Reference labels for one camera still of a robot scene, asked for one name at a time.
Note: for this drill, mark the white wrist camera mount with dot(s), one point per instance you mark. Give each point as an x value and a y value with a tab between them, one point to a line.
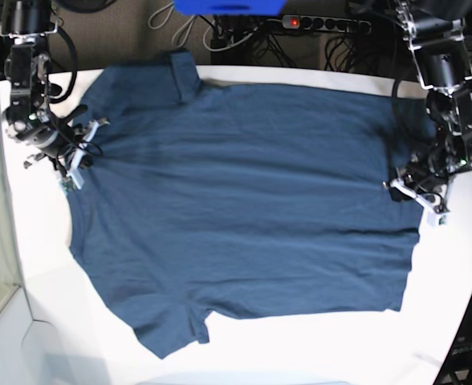
77	160
434	202

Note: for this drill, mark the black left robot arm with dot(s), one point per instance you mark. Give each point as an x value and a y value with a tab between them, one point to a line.
434	35

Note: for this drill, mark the black power strip red switch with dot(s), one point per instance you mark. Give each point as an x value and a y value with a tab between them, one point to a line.
326	24

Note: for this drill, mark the dark blue t-shirt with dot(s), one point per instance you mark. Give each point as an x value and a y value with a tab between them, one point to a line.
250	201

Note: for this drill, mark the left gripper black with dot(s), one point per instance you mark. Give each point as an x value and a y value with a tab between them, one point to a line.
425	170

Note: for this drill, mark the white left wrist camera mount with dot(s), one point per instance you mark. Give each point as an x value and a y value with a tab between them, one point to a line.
434	202

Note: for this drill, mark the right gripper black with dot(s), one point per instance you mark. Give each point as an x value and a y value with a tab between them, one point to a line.
59	148

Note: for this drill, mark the blue plastic box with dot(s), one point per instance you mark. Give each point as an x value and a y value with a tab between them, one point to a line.
229	7

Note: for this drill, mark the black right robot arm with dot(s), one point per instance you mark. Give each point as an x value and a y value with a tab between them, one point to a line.
29	118

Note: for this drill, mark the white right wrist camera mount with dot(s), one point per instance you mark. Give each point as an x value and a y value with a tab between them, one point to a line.
77	160

